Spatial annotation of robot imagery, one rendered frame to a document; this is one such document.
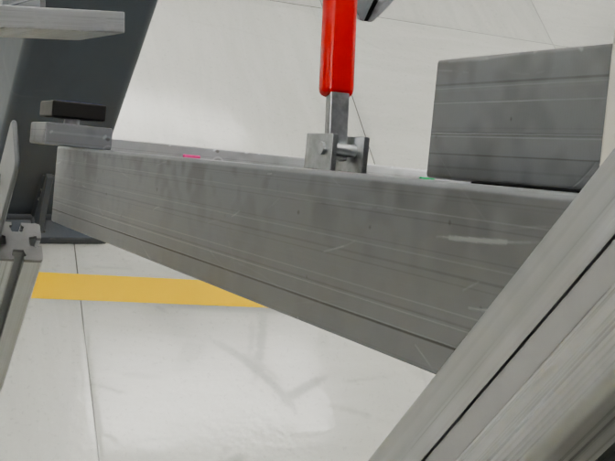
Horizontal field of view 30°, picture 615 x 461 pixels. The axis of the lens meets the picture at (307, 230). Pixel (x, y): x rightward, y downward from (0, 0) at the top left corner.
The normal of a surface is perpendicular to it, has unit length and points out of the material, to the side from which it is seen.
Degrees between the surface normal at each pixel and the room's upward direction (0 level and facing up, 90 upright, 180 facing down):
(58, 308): 0
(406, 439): 90
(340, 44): 37
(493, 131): 90
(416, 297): 90
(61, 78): 90
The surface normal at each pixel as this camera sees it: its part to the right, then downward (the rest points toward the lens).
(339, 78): 0.40, -0.04
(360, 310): -0.91, -0.07
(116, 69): 0.28, 0.77
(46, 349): 0.35, -0.63
